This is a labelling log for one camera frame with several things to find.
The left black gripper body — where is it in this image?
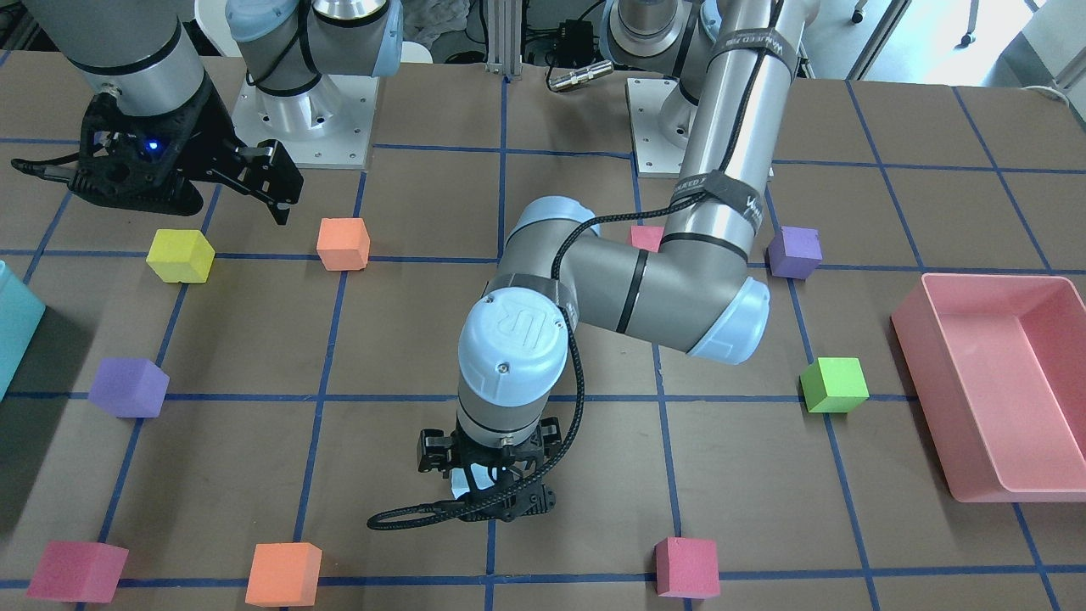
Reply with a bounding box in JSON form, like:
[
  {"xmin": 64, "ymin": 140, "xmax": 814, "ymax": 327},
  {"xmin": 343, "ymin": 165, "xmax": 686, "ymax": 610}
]
[{"xmin": 454, "ymin": 425, "xmax": 556, "ymax": 522}]

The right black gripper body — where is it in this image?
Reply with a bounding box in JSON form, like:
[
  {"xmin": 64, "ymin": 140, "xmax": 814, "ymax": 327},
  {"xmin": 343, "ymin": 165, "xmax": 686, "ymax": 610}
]
[{"xmin": 67, "ymin": 81, "xmax": 247, "ymax": 216}]

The light blue block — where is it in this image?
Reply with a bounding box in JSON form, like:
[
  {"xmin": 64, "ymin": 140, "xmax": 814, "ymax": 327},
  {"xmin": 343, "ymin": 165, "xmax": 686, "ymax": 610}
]
[{"xmin": 450, "ymin": 463, "xmax": 496, "ymax": 499}]

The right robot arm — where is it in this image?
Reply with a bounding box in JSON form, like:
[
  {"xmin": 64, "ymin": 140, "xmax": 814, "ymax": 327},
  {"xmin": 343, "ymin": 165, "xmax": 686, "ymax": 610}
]
[{"xmin": 12, "ymin": 1, "xmax": 404, "ymax": 225}]

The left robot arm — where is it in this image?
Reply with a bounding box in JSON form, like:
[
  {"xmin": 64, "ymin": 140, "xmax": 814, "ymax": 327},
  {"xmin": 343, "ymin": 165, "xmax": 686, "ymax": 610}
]
[{"xmin": 367, "ymin": 1, "xmax": 820, "ymax": 530}]

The yellow block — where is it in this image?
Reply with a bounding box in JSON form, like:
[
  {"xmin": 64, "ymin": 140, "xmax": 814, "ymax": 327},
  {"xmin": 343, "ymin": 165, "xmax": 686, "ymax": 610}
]
[{"xmin": 146, "ymin": 228, "xmax": 215, "ymax": 283}]

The orange block near base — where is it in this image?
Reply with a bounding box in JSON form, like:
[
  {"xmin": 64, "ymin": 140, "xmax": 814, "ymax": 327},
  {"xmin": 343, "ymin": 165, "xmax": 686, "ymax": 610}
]
[{"xmin": 316, "ymin": 217, "xmax": 370, "ymax": 272}]

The cyan plastic bin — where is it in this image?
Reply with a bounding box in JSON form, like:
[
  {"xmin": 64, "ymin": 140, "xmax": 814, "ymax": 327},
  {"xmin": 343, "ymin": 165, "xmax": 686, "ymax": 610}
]
[{"xmin": 1, "ymin": 260, "xmax": 46, "ymax": 399}]

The orange block far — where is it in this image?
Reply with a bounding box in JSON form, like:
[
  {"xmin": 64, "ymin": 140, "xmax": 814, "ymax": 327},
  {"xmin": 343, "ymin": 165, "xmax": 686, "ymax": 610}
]
[{"xmin": 245, "ymin": 542, "xmax": 323, "ymax": 608}]

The red block far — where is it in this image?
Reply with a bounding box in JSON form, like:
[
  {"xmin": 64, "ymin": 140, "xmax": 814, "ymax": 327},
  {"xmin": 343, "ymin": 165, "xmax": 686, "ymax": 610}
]
[
  {"xmin": 25, "ymin": 540, "xmax": 129, "ymax": 603},
  {"xmin": 654, "ymin": 536, "xmax": 721, "ymax": 600}
]

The red block near base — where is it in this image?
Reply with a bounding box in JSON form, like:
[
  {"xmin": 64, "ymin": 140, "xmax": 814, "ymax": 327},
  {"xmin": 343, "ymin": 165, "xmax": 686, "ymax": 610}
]
[{"xmin": 627, "ymin": 225, "xmax": 664, "ymax": 254}]

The purple block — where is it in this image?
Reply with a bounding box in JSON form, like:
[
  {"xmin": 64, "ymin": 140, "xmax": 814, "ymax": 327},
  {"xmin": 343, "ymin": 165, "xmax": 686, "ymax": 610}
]
[
  {"xmin": 88, "ymin": 357, "xmax": 171, "ymax": 418},
  {"xmin": 767, "ymin": 226, "xmax": 823, "ymax": 281}
]

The green block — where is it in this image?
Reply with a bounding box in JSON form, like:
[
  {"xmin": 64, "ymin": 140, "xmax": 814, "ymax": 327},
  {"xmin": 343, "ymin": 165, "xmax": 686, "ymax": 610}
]
[{"xmin": 800, "ymin": 357, "xmax": 870, "ymax": 413}]

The black power adapter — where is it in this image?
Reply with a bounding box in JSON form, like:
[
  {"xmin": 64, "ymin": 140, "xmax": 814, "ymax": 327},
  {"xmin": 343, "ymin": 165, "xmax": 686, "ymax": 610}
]
[{"xmin": 551, "ymin": 20, "xmax": 596, "ymax": 69}]

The pink plastic bin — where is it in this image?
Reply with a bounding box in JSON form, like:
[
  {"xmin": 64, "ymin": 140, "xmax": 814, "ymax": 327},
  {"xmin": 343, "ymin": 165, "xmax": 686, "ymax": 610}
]
[{"xmin": 892, "ymin": 273, "xmax": 1085, "ymax": 502}]

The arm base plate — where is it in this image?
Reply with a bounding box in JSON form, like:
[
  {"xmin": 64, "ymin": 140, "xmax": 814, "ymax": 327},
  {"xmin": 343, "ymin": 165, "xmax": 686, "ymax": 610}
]
[
  {"xmin": 232, "ymin": 75, "xmax": 381, "ymax": 170},
  {"xmin": 626, "ymin": 78, "xmax": 775, "ymax": 179}
]

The aluminium frame post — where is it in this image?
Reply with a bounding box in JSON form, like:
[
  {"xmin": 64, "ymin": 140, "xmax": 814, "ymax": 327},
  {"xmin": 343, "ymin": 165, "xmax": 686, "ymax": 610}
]
[{"xmin": 484, "ymin": 0, "xmax": 523, "ymax": 82}]

